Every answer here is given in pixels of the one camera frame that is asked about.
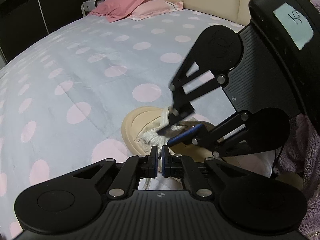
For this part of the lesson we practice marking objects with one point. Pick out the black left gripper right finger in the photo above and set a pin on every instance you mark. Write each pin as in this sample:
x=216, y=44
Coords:
x=189, y=172

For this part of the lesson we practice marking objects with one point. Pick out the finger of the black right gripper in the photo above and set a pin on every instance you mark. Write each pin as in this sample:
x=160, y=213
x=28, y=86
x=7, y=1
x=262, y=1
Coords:
x=225, y=134
x=218, y=49

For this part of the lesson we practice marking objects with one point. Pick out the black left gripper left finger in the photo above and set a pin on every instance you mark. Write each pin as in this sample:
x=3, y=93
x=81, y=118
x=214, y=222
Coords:
x=130, y=173

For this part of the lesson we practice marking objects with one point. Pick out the dark pink pillow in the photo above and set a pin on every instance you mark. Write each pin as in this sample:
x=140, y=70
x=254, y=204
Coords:
x=114, y=10

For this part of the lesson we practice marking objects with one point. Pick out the beige canvas shoe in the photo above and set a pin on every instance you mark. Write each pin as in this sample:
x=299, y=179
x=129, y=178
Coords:
x=139, y=132

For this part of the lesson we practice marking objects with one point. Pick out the white bedside box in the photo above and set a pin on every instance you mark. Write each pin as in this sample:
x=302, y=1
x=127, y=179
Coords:
x=89, y=5

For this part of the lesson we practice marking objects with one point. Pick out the light pink pillow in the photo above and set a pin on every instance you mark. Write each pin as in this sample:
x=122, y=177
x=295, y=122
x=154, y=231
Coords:
x=150, y=8

